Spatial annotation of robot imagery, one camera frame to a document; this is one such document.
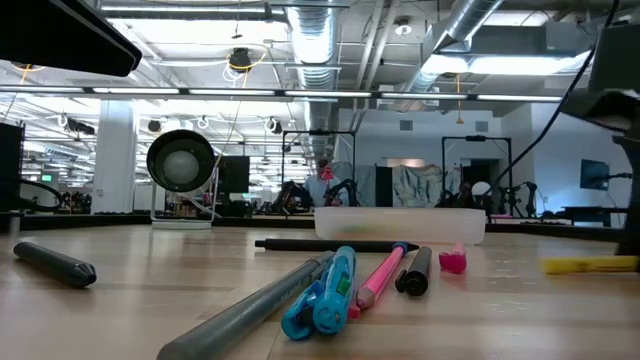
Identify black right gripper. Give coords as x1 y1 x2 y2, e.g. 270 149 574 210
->
559 24 640 257

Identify yellow highlighter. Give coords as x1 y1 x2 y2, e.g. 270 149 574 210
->
542 255 640 276

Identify pink highlighter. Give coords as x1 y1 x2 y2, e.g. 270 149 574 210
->
438 243 468 275

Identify dark grey faceted marker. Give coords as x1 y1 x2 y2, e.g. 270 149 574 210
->
13 241 98 290

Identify short black marker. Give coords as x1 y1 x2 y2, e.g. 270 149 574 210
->
394 245 433 297

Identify pink pencil with blue cap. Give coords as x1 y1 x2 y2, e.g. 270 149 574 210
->
355 241 409 310

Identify blue multicolour click pen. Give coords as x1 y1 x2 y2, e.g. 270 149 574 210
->
280 245 359 342

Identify thin black pen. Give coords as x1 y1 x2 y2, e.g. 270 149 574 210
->
254 238 420 254

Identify long grey marker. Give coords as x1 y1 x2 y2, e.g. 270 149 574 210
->
156 251 335 360

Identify translucent plastic supply box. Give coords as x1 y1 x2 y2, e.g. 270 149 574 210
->
314 206 488 246

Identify black background desk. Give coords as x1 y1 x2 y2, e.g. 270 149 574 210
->
559 204 629 227

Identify white pillar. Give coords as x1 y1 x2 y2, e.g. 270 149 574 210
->
91 99 140 215

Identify black cabinet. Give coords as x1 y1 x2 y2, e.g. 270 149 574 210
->
0 122 25 214

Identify person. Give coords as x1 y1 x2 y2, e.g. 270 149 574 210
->
303 158 346 208
452 181 476 209

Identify round magnifier lamp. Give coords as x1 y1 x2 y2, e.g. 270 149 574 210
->
146 128 220 231

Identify grey crumpled cover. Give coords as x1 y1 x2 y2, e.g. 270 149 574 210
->
392 163 449 209

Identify black computer monitor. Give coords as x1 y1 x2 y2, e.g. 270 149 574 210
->
218 155 251 201

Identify black upright panel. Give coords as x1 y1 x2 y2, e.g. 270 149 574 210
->
375 165 395 208

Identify long ceiling light bar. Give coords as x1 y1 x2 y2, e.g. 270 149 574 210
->
0 84 564 105

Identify wall-mounted dark monitor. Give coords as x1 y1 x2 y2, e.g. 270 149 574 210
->
579 158 611 192

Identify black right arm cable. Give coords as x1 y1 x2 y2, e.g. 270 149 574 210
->
492 0 621 194

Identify black looped background cable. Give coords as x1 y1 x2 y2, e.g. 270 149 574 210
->
0 177 64 212

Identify black metal frame rig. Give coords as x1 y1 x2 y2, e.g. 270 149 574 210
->
281 129 357 211
441 135 513 209

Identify black ceiling box yellow cable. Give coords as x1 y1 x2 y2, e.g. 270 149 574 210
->
226 46 271 76

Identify black table edge rail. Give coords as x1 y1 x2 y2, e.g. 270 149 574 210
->
0 212 640 246

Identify yellow hanging cord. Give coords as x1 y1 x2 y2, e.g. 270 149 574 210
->
455 74 465 125

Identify silver slanted ventilation duct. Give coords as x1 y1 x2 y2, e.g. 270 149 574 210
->
399 0 506 109

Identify silver ribbed ventilation duct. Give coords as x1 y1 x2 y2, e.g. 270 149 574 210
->
285 0 342 151

